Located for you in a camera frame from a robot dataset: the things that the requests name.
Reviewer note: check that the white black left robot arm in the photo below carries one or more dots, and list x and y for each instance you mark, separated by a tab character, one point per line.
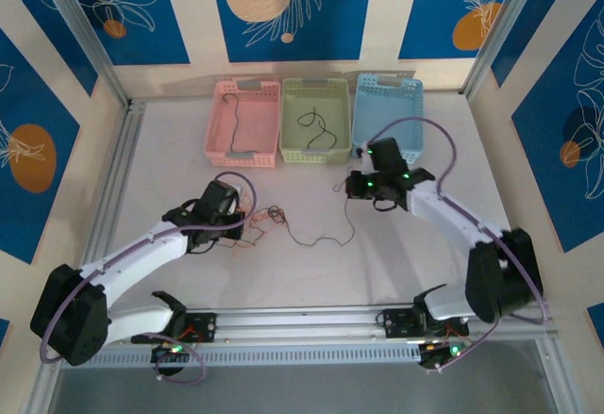
137	249

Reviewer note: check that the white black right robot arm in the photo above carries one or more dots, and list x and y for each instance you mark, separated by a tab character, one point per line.
443	216

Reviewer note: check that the blue perforated plastic basket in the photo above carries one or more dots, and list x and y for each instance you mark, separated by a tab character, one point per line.
387	103

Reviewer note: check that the green perforated plastic basket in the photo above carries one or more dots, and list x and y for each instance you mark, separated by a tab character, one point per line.
292	121

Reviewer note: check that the pink perforated plastic basket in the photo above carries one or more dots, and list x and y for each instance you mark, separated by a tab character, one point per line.
255	121

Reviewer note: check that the clear plastic tube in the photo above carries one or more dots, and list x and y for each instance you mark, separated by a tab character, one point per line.
80	22

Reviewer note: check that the aluminium side rail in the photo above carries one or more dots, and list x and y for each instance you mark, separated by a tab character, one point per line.
118	173

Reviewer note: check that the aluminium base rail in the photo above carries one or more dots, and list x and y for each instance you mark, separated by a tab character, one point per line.
302	322

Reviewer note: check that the aluminium frame post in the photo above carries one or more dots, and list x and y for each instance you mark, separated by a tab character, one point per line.
514	22

